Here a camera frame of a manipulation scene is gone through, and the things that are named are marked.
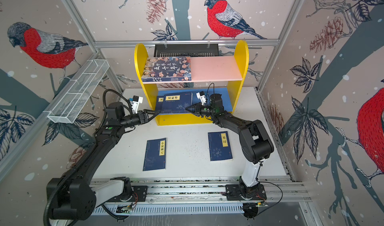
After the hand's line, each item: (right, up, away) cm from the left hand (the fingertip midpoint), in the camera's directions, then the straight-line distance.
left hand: (155, 114), depth 74 cm
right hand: (+15, +1, +11) cm, 18 cm away
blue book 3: (+35, -21, +15) cm, 43 cm away
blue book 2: (+9, +6, +16) cm, 19 cm away
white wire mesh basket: (-43, +7, 0) cm, 43 cm away
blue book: (-3, -26, +12) cm, 28 cm away
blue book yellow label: (-3, +5, +19) cm, 20 cm away
